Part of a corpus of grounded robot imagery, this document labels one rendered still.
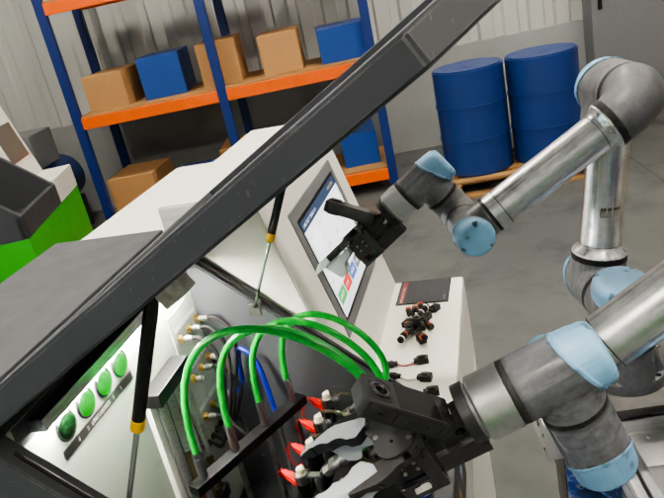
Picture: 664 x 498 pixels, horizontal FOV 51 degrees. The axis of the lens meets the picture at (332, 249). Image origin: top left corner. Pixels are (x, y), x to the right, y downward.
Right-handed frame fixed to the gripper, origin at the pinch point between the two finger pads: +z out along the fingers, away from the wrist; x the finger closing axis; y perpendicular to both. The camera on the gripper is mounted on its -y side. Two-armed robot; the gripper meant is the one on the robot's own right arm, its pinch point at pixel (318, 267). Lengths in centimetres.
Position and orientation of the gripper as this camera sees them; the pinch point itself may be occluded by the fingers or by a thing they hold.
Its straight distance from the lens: 152.1
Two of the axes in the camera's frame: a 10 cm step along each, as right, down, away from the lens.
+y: 6.9, 7.2, -0.1
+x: 1.8, -1.6, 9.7
